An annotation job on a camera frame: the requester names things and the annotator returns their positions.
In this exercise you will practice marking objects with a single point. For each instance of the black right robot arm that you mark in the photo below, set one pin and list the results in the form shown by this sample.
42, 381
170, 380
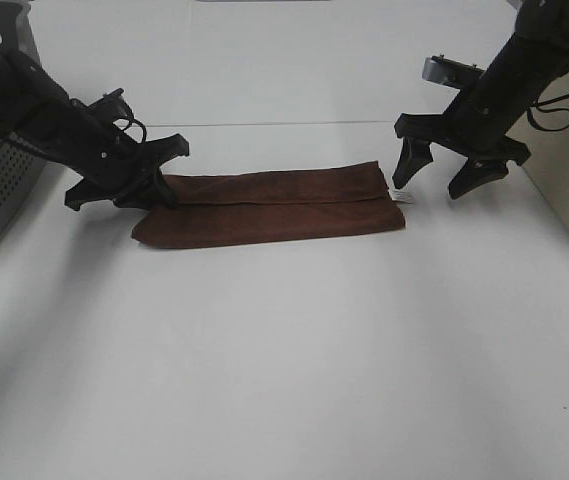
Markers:
536, 54

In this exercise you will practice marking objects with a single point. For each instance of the brown towel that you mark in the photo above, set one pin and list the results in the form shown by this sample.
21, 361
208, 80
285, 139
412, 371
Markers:
274, 206

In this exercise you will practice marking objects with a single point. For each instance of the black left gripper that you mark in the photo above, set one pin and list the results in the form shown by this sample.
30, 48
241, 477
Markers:
109, 148

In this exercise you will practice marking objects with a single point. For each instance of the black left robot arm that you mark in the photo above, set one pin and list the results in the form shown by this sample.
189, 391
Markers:
38, 116

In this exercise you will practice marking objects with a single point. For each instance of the white towel label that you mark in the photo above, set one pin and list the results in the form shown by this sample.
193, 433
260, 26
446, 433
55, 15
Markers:
402, 196

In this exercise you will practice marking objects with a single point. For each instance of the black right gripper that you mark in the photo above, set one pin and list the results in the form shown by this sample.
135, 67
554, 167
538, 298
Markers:
474, 125

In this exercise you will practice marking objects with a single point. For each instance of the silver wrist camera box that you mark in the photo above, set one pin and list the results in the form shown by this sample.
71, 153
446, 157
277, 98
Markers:
441, 70

